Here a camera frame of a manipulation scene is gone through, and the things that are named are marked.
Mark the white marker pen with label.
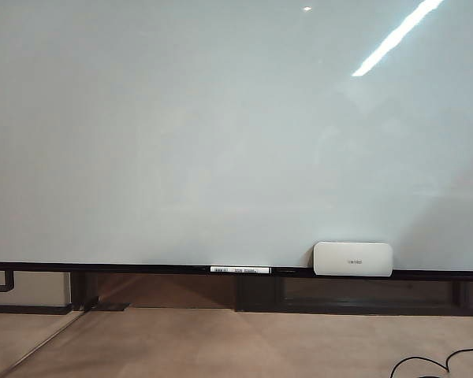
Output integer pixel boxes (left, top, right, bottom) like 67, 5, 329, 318
210, 265, 274, 276

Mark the white glass whiteboard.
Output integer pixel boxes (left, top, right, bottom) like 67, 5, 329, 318
0, 0, 473, 272

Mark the white whiteboard eraser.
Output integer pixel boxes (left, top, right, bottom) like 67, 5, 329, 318
312, 241, 394, 278

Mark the black whiteboard pen tray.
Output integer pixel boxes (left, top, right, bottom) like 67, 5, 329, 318
0, 259, 473, 283

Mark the black whiteboard stand leg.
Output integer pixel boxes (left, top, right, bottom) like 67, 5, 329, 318
69, 271, 132, 313

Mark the black bent pipe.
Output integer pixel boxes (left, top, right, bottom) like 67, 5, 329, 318
0, 269, 16, 293

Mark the thin grey floor strip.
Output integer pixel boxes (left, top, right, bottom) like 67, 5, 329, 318
6, 310, 84, 378

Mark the dark wall baseboard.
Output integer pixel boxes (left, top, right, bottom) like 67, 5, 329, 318
0, 303, 73, 316

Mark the black floor cable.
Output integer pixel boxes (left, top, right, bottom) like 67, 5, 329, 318
389, 342, 473, 378

